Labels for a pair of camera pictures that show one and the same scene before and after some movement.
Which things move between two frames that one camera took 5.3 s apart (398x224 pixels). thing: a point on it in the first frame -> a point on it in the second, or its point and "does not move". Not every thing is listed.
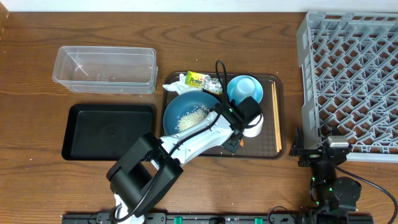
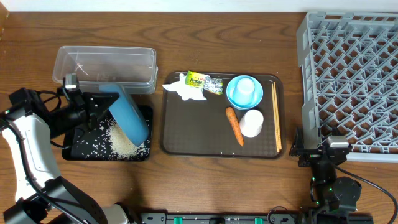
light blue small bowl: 242,87 does not move
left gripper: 234,142 -> 83,105
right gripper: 298,144 does not move
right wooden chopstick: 277,116 does not move
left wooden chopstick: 277,142 does not move
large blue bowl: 184,102 -> 127,118
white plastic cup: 254,127 does not move
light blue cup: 245,88 does not move
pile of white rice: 192,117 -> 122,145
